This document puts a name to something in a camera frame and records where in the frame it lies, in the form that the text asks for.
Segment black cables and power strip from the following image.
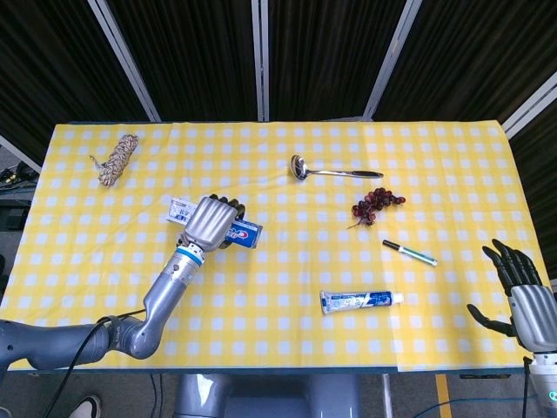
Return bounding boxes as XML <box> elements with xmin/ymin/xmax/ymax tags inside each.
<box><xmin>0</xmin><ymin>161</ymin><xmax>40</xmax><ymax>192</ymax></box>

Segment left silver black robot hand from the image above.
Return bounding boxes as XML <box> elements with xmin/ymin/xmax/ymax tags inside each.
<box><xmin>175</xmin><ymin>194</ymin><xmax>250</xmax><ymax>254</ymax></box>

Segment braided multicolour rope bundle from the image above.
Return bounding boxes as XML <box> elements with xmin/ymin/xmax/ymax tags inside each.
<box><xmin>89</xmin><ymin>133</ymin><xmax>140</xmax><ymax>189</ymax></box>

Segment white black shoe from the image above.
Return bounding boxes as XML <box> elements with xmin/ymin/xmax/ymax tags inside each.
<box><xmin>67</xmin><ymin>394</ymin><xmax>104</xmax><ymax>418</ymax></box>

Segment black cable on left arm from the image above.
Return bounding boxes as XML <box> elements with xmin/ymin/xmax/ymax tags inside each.
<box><xmin>43</xmin><ymin>307</ymin><xmax>149</xmax><ymax>418</ymax></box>

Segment grey robot torso base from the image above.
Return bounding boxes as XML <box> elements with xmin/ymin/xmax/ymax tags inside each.
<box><xmin>173</xmin><ymin>372</ymin><xmax>362</xmax><ymax>418</ymax></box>

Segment dark red grape bunch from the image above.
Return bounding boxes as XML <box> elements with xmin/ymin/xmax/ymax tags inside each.
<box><xmin>346</xmin><ymin>186</ymin><xmax>407</xmax><ymax>230</ymax></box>

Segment yellow white checkered tablecloth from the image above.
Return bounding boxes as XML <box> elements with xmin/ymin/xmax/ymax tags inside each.
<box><xmin>0</xmin><ymin>121</ymin><xmax>557</xmax><ymax>374</ymax></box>

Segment blue white toothpaste box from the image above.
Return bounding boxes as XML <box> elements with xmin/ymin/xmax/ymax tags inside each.
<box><xmin>166</xmin><ymin>196</ymin><xmax>265</xmax><ymax>250</ymax></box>

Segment stainless steel ladle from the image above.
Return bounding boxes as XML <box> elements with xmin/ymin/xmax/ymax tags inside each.
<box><xmin>290</xmin><ymin>153</ymin><xmax>385</xmax><ymax>181</ymax></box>

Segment blue cable on floor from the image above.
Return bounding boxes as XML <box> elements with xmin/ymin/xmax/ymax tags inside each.
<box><xmin>434</xmin><ymin>382</ymin><xmax>527</xmax><ymax>418</ymax></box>

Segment blue white toothpaste tube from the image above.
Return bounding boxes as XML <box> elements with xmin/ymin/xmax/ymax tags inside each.
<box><xmin>319</xmin><ymin>290</ymin><xmax>405</xmax><ymax>314</ymax></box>

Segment black folding screen panels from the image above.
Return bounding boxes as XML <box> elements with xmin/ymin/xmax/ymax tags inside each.
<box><xmin>0</xmin><ymin>0</ymin><xmax>557</xmax><ymax>280</ymax></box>

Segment white green marker pen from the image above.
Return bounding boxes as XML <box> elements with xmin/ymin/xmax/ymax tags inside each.
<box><xmin>381</xmin><ymin>239</ymin><xmax>440</xmax><ymax>267</ymax></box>

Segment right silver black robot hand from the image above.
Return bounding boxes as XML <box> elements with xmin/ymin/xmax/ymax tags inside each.
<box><xmin>466</xmin><ymin>239</ymin><xmax>557</xmax><ymax>354</ymax></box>

